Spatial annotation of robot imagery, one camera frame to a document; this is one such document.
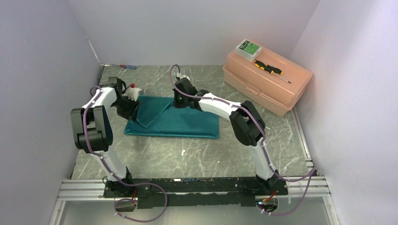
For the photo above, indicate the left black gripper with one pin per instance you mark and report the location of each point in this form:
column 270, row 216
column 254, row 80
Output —
column 131, row 113

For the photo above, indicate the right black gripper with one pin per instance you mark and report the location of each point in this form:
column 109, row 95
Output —
column 177, row 104

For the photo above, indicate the teal cloth napkin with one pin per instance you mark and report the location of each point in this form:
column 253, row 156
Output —
column 158, row 117

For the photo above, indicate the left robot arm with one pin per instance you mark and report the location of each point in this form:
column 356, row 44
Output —
column 92, row 131

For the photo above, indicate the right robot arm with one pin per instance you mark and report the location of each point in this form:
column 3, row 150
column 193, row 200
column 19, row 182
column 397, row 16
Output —
column 247, row 124

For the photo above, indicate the blue red screwdriver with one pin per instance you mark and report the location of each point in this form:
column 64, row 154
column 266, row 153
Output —
column 125, row 66

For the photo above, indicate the green white small box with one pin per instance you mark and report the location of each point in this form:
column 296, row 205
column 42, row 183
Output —
column 248, row 50

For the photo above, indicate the pink plastic toolbox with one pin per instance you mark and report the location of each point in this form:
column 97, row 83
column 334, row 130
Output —
column 266, row 89

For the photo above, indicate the yellow black screwdriver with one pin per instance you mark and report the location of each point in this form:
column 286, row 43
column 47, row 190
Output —
column 270, row 69

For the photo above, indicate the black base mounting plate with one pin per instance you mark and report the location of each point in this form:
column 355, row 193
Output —
column 243, row 191

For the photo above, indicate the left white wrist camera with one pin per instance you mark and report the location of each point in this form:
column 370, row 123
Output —
column 133, row 92

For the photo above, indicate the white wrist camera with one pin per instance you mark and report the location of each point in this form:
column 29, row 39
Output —
column 179, row 76
column 133, row 92

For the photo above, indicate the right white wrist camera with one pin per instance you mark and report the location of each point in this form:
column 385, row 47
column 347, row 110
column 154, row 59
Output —
column 179, row 76

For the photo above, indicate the aluminium frame rail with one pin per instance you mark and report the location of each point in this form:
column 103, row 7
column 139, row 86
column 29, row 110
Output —
column 94, row 190

